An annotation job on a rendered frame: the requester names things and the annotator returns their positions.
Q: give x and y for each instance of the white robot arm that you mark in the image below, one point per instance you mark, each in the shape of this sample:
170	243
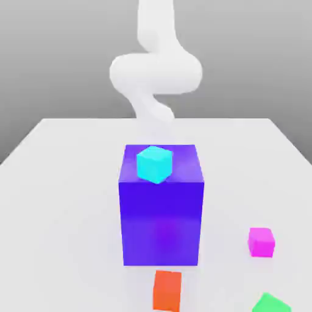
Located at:
156	73

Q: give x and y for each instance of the small cyan cube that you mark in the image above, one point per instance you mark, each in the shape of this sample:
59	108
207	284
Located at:
154	164

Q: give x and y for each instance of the small orange cube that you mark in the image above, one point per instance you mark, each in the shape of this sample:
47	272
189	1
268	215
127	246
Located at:
167	291

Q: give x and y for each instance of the small magenta cube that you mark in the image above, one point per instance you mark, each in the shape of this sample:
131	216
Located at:
261	242

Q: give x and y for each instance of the small green cube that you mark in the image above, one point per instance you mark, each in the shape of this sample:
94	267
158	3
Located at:
270	304

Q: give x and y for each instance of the large purple box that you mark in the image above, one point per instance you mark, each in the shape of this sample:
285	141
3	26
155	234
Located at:
160	219

